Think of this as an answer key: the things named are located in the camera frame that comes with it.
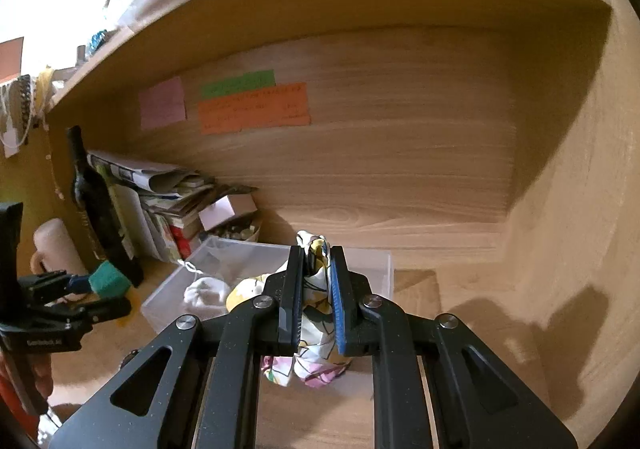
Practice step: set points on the beige mug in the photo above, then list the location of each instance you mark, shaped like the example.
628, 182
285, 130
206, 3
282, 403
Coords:
55, 246

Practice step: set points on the person's left hand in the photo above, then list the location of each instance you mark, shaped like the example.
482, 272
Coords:
42, 374

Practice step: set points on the green sponge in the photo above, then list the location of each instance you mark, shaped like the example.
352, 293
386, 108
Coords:
109, 280

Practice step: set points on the white sock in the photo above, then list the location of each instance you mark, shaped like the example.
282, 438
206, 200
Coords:
206, 293

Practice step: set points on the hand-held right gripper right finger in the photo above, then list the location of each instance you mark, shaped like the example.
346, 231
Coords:
338, 289

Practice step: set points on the pink sticky note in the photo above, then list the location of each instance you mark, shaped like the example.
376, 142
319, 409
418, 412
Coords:
162, 102

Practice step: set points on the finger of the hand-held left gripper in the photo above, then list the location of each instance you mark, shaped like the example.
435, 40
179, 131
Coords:
102, 311
75, 283

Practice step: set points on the orange paper note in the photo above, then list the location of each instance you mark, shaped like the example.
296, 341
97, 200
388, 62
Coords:
252, 110

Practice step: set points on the orange card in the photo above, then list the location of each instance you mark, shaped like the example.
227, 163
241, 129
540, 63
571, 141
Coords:
10, 60

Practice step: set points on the stack of newspapers and books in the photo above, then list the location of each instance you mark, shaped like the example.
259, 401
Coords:
165, 209

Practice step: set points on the clear plastic bin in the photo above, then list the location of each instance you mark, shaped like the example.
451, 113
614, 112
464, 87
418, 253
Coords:
360, 269

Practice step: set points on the wooden shelf unit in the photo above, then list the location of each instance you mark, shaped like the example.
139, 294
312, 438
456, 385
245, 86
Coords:
400, 154

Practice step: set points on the floral patterned cloth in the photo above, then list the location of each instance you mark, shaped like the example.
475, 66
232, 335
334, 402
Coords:
315, 329

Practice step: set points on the green paper note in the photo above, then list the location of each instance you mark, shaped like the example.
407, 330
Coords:
239, 83

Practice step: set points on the dark wine bottle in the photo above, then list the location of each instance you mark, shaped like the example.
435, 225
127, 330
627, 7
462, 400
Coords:
92, 201

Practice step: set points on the small cardboard box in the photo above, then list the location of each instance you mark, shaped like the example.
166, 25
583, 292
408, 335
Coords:
225, 211

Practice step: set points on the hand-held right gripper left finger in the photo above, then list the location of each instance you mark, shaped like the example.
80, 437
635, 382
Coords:
296, 279

